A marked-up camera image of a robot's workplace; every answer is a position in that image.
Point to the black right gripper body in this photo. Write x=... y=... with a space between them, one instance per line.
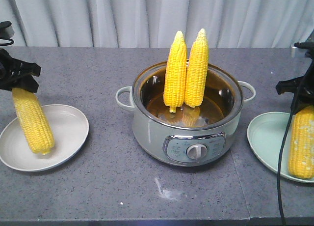
x=301 y=87

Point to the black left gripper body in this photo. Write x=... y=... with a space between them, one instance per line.
x=15 y=73

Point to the yellow corn cob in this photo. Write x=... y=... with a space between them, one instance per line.
x=301 y=157
x=197 y=70
x=175 y=74
x=33 y=121

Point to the mint green round plate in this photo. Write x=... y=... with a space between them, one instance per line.
x=265 y=133

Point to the beige round plate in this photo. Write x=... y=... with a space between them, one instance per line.
x=70 y=128

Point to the grey pleated curtain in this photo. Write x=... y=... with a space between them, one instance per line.
x=153 y=23

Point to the grey-green electric cooking pot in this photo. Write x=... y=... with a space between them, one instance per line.
x=191 y=136

